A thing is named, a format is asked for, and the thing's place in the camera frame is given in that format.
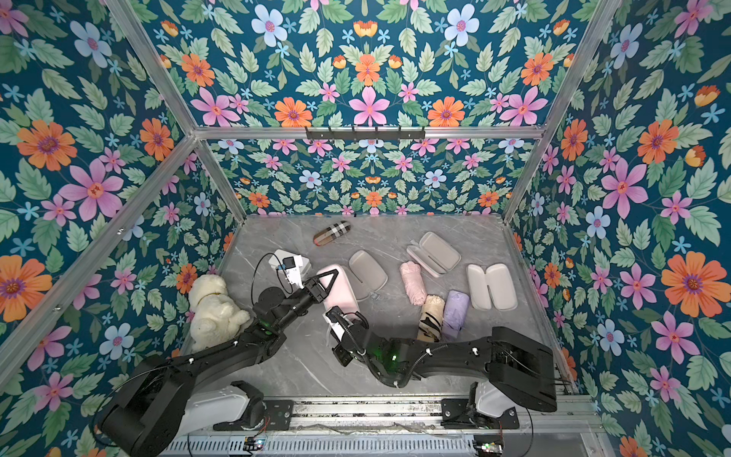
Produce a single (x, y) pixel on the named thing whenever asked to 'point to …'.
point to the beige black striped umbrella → (430, 324)
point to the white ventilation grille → (328, 444)
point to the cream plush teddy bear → (216, 320)
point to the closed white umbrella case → (276, 262)
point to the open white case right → (492, 286)
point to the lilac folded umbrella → (456, 309)
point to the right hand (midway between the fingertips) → (334, 325)
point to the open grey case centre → (365, 275)
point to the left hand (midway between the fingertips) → (339, 273)
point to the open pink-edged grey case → (434, 255)
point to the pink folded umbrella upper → (414, 283)
